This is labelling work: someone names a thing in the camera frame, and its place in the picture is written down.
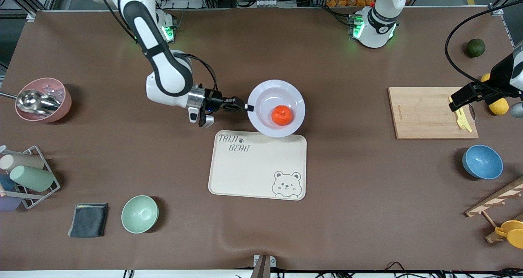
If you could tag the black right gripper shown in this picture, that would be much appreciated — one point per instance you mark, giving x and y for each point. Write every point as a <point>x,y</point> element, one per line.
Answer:
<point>214,100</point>

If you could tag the green lime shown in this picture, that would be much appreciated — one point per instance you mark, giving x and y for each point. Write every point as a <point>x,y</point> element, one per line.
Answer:
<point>476,47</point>

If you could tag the pink bowl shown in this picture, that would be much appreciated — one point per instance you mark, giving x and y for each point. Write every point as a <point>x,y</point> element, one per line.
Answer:
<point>63,106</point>

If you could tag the yellow mug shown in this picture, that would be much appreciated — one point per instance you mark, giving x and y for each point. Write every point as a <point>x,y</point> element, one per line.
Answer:
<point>514,234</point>

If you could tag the cream bear print tray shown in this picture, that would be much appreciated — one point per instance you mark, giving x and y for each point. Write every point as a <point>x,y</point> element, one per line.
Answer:
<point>245,172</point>

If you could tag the beige cup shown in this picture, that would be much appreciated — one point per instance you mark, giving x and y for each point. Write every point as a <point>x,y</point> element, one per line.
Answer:
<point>24,161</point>

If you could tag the silver metal scoop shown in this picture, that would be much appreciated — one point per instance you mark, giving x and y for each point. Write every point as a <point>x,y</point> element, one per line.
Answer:
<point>34,102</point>

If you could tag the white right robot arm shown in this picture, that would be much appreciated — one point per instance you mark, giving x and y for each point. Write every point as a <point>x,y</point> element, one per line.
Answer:
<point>167,74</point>

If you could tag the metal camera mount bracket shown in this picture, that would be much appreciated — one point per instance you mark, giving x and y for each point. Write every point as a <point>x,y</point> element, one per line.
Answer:
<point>263,265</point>

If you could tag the blue bowl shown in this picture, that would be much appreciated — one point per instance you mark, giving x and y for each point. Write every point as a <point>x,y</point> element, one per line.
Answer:
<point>483,162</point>

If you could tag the yellow lemon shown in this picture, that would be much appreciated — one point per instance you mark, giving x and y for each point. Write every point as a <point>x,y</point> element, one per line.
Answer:
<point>485,78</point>
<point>500,106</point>

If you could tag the blue cup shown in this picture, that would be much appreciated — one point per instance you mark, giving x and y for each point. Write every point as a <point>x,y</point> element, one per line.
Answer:
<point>6,183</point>

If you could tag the purple cup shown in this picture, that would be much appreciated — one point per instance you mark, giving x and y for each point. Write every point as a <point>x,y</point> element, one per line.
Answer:
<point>8,204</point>

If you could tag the wooden cutting board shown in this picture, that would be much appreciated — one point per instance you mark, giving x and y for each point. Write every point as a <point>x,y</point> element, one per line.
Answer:
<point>421,112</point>

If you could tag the yellow plastic fork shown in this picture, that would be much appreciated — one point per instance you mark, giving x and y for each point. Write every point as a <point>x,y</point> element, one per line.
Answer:
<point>463,122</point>

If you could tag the wooden peg rack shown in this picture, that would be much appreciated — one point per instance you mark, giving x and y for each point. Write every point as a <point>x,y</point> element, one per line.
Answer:
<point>496,198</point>

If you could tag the mint green cup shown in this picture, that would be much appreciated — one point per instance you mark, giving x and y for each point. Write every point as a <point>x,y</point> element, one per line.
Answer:
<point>32,178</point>

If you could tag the mint green bowl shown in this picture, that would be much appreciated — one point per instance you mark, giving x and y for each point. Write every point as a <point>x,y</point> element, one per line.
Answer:
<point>139,214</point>

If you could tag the orange fruit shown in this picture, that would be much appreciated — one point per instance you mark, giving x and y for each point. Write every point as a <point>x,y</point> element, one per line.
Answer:
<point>282,115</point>

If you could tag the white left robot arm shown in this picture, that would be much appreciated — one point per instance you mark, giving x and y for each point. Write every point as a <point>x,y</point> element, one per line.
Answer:
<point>378,29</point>

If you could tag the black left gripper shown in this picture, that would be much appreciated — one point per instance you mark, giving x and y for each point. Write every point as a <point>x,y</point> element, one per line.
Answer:
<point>503,76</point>

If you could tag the pale lavender plate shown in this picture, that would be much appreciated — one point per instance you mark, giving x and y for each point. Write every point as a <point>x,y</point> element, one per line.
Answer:
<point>269,94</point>

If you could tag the dark grey folded cloth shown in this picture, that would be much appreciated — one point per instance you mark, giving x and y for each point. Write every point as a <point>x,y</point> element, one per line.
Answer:
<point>88,220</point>

